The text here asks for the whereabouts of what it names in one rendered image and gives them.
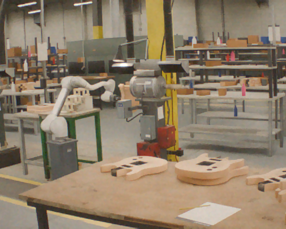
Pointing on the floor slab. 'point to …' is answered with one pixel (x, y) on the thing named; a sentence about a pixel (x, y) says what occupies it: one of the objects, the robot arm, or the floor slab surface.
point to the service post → (43, 53)
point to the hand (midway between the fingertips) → (128, 98)
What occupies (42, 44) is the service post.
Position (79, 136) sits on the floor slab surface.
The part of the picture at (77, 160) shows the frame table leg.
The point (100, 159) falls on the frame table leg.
